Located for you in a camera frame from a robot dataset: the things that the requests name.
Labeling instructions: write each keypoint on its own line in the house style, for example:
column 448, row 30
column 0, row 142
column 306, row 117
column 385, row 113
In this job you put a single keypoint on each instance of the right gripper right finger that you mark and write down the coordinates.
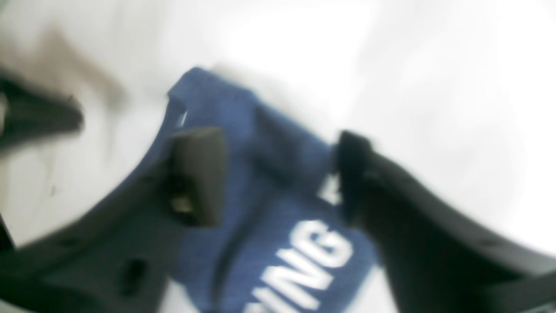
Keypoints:
column 437, row 260

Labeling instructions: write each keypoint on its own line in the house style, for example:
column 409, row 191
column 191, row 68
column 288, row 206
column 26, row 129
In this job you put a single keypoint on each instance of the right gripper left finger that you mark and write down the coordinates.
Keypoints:
column 117, row 258

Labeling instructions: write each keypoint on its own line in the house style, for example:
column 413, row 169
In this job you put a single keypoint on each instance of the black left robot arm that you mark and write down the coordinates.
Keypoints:
column 29, row 113

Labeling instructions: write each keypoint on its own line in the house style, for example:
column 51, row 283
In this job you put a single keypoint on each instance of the dark blue T-shirt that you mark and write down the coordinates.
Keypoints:
column 281, row 248

